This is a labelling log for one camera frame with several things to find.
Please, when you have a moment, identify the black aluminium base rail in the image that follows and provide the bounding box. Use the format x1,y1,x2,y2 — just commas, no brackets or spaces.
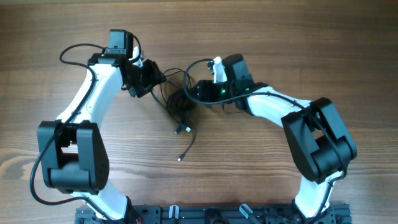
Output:
75,203,352,224

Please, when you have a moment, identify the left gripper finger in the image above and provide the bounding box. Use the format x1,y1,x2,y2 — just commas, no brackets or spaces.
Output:
133,81,162,98
146,59,166,84

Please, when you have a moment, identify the long black USB cable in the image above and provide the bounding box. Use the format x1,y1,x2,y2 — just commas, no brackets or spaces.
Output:
150,67,198,162

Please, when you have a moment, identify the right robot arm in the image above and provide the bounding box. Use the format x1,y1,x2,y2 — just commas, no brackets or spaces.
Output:
183,54,357,223

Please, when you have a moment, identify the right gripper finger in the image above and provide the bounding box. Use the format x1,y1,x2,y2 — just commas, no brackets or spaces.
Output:
187,91,206,105
189,80,208,93

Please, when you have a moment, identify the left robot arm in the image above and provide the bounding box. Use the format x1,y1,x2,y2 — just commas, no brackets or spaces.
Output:
29,29,165,223

